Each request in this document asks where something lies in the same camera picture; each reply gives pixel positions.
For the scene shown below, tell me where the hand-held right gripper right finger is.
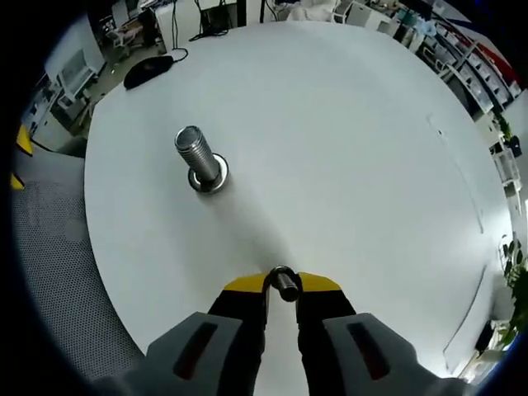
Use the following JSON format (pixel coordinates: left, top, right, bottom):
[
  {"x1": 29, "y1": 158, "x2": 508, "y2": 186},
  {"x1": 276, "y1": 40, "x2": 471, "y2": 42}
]
[{"x1": 295, "y1": 271, "x2": 418, "y2": 396}]

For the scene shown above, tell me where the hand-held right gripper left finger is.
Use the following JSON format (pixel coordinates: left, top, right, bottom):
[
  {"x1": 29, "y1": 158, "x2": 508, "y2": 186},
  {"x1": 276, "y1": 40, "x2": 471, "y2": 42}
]
[{"x1": 144, "y1": 271, "x2": 270, "y2": 396}]

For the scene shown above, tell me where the small threaded steel stud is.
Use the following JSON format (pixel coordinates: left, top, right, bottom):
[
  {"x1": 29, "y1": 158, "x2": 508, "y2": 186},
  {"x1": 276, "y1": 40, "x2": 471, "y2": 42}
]
[{"x1": 270, "y1": 266, "x2": 300, "y2": 302}]

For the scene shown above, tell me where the large metal washer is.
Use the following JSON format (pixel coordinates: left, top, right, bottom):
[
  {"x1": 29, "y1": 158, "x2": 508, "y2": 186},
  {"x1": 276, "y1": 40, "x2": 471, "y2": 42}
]
[{"x1": 188, "y1": 154, "x2": 229, "y2": 194}]

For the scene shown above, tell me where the large threaded steel stud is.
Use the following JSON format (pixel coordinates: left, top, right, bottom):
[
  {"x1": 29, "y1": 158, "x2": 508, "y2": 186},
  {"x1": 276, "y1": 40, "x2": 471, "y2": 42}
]
[{"x1": 174, "y1": 125, "x2": 229, "y2": 194}]

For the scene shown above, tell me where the white low cabinet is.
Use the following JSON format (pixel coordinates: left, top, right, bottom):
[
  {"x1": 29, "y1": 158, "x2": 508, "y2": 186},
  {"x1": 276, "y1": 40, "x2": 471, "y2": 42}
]
[{"x1": 55, "y1": 49, "x2": 102, "y2": 108}]

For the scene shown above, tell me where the black computer mouse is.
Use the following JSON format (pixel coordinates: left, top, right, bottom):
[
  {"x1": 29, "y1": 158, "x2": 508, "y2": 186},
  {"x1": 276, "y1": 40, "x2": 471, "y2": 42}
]
[{"x1": 123, "y1": 55, "x2": 175, "y2": 90}]

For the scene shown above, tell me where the small black pouch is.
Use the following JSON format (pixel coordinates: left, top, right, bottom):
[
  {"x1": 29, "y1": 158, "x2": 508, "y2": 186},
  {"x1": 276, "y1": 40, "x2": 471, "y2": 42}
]
[{"x1": 475, "y1": 319, "x2": 495, "y2": 352}]

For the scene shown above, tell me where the large potted green plant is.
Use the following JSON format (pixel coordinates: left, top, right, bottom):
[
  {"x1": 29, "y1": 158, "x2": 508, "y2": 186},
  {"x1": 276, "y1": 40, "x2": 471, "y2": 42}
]
[{"x1": 497, "y1": 234, "x2": 528, "y2": 347}]

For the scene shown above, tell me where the small background plant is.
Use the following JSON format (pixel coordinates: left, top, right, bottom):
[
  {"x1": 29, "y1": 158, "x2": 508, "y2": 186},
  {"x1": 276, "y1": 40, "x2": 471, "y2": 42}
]
[{"x1": 494, "y1": 113, "x2": 521, "y2": 158}]

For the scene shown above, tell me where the white storage shelving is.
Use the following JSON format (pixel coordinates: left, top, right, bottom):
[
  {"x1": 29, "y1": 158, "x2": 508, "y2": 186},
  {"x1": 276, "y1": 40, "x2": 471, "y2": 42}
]
[{"x1": 420, "y1": 16, "x2": 525, "y2": 112}]

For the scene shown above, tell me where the black mouse cable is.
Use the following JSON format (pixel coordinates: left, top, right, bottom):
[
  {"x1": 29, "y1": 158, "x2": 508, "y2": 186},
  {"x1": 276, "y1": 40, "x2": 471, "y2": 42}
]
[{"x1": 171, "y1": 0, "x2": 189, "y2": 64}]

